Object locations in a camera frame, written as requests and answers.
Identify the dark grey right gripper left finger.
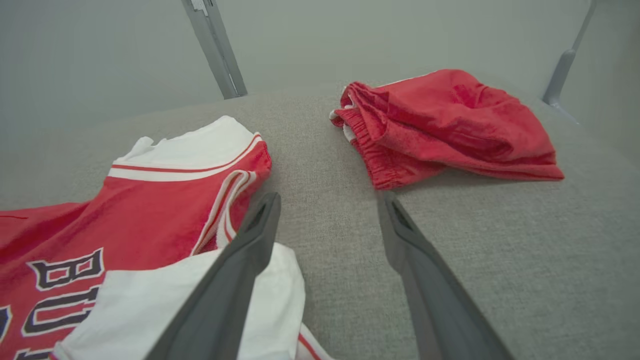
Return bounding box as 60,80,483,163
145,192,282,360

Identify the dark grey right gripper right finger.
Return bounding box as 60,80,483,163
377,190,516,360

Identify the red white basketball jersey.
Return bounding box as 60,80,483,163
0,116,336,360

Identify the red shorts white side stripe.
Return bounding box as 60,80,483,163
329,69,565,191

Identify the grey rounded support foot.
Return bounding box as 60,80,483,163
542,0,598,108

